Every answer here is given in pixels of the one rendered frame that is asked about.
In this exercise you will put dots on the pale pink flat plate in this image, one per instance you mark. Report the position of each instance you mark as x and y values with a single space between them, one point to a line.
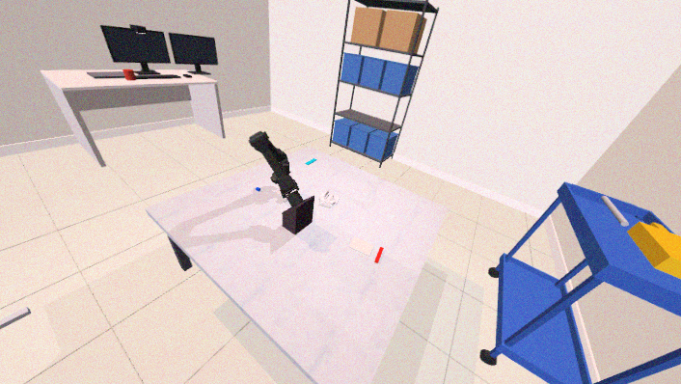
361 246

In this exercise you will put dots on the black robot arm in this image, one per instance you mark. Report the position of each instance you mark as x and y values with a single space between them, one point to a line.
278 162

